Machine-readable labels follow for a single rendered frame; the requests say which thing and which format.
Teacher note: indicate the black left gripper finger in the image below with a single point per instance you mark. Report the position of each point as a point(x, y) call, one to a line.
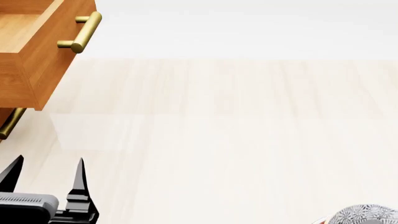
point(79, 191)
point(12, 176)

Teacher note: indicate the grey gripper camera box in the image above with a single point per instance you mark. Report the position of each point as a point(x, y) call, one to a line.
point(26, 206)

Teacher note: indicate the white plate with red rim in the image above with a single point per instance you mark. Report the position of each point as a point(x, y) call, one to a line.
point(323, 220)

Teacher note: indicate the open wooden drawer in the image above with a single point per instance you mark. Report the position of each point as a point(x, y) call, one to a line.
point(46, 58)

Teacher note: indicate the black white patterned bowl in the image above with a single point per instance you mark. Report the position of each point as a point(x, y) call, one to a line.
point(368, 214)

